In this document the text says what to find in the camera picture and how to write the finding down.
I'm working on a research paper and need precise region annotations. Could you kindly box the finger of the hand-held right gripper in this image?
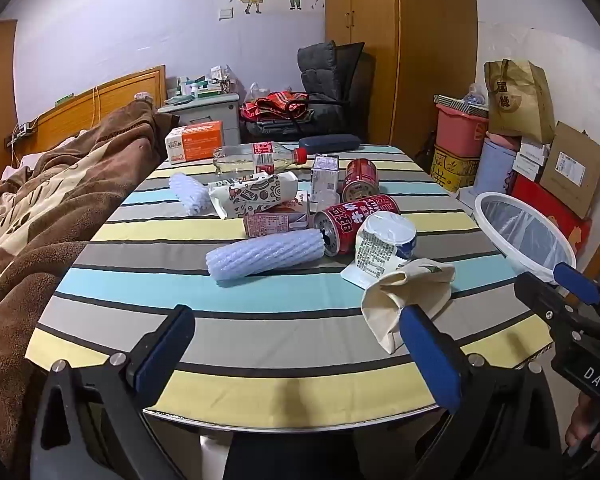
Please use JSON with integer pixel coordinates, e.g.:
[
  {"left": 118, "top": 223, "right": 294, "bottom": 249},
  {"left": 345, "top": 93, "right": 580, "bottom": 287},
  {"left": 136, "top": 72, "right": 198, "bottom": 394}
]
[
  {"left": 514, "top": 271, "right": 583, "bottom": 333},
  {"left": 553, "top": 262, "right": 600, "bottom": 313}
]

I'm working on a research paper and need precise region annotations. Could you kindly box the white plastic storage box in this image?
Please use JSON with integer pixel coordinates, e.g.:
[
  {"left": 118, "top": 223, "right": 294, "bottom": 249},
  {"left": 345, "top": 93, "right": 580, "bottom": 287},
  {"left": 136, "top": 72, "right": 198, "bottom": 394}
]
[{"left": 457, "top": 185, "right": 486, "bottom": 211}]

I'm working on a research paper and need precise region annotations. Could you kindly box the red gift box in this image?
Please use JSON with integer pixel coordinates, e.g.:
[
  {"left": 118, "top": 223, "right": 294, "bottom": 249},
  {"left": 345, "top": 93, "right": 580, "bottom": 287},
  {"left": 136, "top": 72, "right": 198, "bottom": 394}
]
[{"left": 510, "top": 175, "right": 593, "bottom": 256}]

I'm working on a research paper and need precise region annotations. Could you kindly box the clear plastic bottle red cap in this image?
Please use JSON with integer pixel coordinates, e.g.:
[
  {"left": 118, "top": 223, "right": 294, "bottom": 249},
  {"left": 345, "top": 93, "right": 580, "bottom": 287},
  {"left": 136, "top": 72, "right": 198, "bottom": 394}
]
[{"left": 212, "top": 141, "right": 308, "bottom": 177}]

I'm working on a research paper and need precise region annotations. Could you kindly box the pink plastic storage bin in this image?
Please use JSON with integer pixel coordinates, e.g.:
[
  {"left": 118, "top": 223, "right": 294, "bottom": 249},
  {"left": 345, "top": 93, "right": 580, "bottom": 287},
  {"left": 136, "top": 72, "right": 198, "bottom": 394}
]
[{"left": 434, "top": 102, "right": 490, "bottom": 158}]

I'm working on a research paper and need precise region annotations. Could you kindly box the person's right hand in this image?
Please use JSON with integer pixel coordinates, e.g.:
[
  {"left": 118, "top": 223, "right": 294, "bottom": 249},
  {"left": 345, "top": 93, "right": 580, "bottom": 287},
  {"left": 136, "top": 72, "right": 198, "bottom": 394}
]
[{"left": 565, "top": 394, "right": 600, "bottom": 458}]

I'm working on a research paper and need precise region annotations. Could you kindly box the flattened cardboard box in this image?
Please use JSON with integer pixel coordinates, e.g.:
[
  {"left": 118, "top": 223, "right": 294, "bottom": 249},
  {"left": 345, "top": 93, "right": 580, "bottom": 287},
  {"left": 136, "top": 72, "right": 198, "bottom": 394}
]
[{"left": 539, "top": 121, "right": 600, "bottom": 218}]

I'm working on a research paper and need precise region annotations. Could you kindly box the white paper food cup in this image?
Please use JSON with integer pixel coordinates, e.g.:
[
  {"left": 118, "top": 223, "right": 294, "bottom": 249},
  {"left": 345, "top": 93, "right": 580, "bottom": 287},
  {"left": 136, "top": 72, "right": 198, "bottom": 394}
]
[{"left": 341, "top": 211, "right": 417, "bottom": 290}]

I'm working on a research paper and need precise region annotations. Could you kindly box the plastic bag of bottles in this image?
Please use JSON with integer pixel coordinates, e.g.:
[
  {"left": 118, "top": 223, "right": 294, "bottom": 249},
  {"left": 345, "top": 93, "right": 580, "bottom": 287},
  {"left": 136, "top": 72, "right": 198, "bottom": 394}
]
[{"left": 462, "top": 82, "right": 488, "bottom": 106}]

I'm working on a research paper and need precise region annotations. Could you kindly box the strawberry milk carton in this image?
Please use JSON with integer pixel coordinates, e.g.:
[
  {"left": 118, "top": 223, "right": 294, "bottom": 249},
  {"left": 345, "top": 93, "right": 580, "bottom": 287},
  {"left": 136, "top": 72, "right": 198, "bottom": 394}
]
[{"left": 243, "top": 199, "right": 312, "bottom": 238}]

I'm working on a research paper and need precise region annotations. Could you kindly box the clear plastic bag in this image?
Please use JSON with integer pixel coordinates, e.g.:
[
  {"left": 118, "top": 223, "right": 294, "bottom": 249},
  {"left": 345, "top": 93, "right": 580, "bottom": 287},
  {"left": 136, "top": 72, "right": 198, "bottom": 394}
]
[{"left": 244, "top": 81, "right": 271, "bottom": 103}]

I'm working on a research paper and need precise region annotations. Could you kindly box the stack of white boxes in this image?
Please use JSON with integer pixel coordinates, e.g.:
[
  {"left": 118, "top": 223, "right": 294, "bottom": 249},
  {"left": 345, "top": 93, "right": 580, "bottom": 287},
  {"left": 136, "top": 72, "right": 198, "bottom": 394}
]
[{"left": 512, "top": 137, "right": 551, "bottom": 181}]

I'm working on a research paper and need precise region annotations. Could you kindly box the orange and white box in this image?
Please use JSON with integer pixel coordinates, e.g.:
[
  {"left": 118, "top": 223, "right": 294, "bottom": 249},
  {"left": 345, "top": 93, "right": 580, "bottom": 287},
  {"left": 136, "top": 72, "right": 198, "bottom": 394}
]
[{"left": 165, "top": 121, "right": 224, "bottom": 166}]

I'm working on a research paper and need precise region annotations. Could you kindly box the brown blanket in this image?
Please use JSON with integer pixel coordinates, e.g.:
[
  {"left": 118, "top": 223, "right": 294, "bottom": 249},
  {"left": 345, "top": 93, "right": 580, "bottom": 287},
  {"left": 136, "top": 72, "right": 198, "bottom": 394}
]
[{"left": 0, "top": 97, "right": 181, "bottom": 461}]

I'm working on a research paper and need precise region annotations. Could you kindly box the lilac cylinder box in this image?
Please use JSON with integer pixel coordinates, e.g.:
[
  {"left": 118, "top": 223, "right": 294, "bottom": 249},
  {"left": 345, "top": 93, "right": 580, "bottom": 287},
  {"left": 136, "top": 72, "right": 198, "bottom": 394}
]
[{"left": 472, "top": 137, "right": 521, "bottom": 196}]

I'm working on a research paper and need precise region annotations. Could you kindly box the grey cushioned chair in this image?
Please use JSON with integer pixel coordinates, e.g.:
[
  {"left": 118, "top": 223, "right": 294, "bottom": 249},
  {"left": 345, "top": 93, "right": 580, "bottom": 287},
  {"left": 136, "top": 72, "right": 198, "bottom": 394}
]
[{"left": 242, "top": 40, "right": 376, "bottom": 143}]

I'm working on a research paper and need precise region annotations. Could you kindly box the red drink can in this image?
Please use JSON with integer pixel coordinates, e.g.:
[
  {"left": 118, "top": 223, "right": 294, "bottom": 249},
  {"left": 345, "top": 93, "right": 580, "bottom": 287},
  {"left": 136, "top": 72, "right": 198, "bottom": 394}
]
[
  {"left": 313, "top": 194, "right": 400, "bottom": 257},
  {"left": 341, "top": 157, "right": 379, "bottom": 203}
]

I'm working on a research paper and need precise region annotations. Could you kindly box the brown paper bag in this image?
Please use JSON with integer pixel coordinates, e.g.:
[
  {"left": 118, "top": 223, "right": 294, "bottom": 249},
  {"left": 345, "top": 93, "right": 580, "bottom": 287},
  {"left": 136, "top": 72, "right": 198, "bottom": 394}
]
[{"left": 483, "top": 59, "right": 556, "bottom": 145}]

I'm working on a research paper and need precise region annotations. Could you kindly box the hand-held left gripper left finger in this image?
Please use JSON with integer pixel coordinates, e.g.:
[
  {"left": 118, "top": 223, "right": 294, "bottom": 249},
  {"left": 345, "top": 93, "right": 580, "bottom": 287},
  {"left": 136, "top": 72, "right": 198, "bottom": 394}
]
[{"left": 30, "top": 304, "right": 197, "bottom": 480}]

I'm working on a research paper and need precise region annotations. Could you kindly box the yellow printed box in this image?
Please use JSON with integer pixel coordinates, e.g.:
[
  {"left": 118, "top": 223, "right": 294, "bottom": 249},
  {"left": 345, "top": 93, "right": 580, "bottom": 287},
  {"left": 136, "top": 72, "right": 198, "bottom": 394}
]
[{"left": 430, "top": 144, "right": 481, "bottom": 192}]

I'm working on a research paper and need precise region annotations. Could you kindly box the dark blue glasses case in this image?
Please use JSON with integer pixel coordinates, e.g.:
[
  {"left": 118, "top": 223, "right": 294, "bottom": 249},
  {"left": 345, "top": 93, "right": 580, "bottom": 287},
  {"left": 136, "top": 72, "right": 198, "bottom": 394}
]
[{"left": 298, "top": 134, "right": 361, "bottom": 152}]

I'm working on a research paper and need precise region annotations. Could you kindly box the wooden wardrobe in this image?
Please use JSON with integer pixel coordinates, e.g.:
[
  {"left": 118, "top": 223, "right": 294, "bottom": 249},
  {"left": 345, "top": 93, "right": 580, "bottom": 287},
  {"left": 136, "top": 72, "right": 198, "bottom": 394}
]
[{"left": 325, "top": 0, "right": 478, "bottom": 158}]

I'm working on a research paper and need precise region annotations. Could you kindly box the wooden bed headboard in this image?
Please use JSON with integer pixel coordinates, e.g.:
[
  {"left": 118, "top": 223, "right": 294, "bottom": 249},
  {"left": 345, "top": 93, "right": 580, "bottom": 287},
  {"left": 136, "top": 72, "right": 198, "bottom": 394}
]
[{"left": 10, "top": 65, "right": 167, "bottom": 153}]

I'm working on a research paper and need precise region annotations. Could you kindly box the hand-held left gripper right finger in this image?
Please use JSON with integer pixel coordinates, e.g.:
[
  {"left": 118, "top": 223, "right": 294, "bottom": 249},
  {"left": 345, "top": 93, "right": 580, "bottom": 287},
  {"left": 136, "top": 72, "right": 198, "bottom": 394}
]
[{"left": 399, "top": 304, "right": 563, "bottom": 480}]

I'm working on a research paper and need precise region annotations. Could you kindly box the pile of medicine boxes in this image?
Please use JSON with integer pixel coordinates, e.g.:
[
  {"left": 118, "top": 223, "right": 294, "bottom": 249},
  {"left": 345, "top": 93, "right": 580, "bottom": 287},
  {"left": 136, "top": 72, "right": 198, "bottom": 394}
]
[{"left": 167, "top": 65, "right": 238, "bottom": 98}]

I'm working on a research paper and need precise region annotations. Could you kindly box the striped flat box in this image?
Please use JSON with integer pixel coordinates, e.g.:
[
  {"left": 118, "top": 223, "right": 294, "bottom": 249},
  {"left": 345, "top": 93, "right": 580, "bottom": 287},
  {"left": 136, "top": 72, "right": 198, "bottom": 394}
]
[{"left": 432, "top": 94, "right": 488, "bottom": 111}]

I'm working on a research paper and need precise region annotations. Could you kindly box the red patterned bag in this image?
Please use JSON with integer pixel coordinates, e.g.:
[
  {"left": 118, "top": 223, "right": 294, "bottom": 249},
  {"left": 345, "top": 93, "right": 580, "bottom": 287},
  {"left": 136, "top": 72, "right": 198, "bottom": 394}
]
[{"left": 241, "top": 91, "right": 313, "bottom": 123}]

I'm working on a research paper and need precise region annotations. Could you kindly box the grey nightstand cabinet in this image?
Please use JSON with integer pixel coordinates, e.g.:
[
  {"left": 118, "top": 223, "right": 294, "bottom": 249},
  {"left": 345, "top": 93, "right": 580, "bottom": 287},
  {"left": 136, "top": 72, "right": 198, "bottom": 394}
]
[{"left": 157, "top": 92, "right": 242, "bottom": 146}]

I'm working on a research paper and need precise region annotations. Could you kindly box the white patterned paper cup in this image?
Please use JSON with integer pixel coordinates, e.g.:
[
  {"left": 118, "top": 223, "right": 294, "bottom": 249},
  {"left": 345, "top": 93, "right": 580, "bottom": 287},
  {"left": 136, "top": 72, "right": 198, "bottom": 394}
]
[{"left": 207, "top": 171, "right": 300, "bottom": 220}]

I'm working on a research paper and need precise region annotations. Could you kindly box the white bin with liner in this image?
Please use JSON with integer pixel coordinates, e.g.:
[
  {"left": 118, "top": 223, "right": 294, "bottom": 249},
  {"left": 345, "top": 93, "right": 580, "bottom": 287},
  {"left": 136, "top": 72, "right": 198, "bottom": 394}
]
[{"left": 474, "top": 191, "right": 577, "bottom": 283}]

